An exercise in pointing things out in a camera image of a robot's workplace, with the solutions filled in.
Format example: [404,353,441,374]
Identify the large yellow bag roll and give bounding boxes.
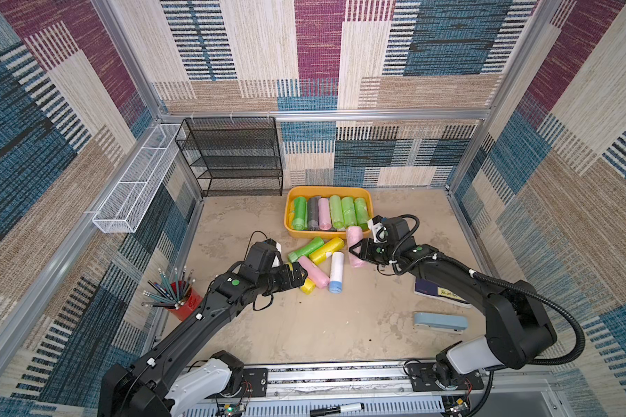
[287,201,295,229]

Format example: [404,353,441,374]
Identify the light green roll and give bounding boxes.
[342,196,358,229]
[329,195,345,230]
[354,197,370,231]

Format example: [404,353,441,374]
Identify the white wire wall basket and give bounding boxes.
[93,124,180,234]

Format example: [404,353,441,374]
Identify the red pencil cup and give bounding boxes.
[142,266,203,321]

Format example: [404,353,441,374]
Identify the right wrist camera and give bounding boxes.
[367,215,388,243]

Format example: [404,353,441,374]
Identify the black mesh shelf rack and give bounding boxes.
[176,116,283,197]

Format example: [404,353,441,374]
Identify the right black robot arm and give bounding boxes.
[349,215,586,390]

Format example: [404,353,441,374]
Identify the pink roll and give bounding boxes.
[318,197,332,231]
[297,255,330,288]
[346,226,366,269]

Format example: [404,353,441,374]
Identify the small yellow roll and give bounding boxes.
[300,278,316,295]

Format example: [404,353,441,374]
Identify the grey roll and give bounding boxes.
[307,196,319,231]

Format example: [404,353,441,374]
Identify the dark green roll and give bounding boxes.
[291,196,308,230]

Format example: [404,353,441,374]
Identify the white roll blue end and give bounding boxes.
[329,252,344,294]

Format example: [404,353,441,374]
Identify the yellow roll near box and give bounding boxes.
[308,237,345,265]

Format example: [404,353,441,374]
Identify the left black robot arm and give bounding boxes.
[97,242,308,416]

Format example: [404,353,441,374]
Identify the light blue stapler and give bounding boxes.
[413,312,469,334]

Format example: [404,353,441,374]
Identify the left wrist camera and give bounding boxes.
[269,239,283,268]

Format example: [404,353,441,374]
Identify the dark blue notebook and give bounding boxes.
[414,280,472,309]

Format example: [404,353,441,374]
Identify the black marker pen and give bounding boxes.
[310,402,364,417]

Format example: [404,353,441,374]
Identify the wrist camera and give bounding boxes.
[269,239,283,268]
[367,215,388,243]

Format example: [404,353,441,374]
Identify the green roll near box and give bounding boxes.
[288,237,325,262]

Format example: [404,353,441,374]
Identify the yellow plastic storage box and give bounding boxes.
[283,186,375,241]

